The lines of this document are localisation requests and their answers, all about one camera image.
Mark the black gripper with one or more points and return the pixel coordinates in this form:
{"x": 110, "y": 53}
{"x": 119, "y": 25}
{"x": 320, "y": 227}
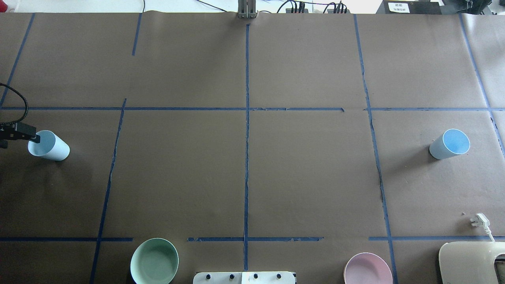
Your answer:
{"x": 20, "y": 131}

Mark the aluminium frame post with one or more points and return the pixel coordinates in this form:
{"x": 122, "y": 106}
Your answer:
{"x": 247, "y": 9}

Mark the light blue cup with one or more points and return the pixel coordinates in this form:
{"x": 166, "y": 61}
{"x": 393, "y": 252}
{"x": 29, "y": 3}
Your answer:
{"x": 49, "y": 147}
{"x": 451, "y": 143}

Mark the mint green bowl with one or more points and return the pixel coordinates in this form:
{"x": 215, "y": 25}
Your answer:
{"x": 155, "y": 261}

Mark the black box with label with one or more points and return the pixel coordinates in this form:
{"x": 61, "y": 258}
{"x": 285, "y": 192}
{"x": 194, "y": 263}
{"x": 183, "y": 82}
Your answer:
{"x": 409, "y": 7}

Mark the pink bowl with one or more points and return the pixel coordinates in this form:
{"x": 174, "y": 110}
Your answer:
{"x": 367, "y": 268}

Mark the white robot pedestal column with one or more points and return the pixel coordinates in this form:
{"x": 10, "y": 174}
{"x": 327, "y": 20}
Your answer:
{"x": 245, "y": 277}

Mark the cream white toaster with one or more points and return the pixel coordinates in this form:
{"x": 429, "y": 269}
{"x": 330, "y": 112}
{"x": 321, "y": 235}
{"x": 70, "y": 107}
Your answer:
{"x": 472, "y": 262}

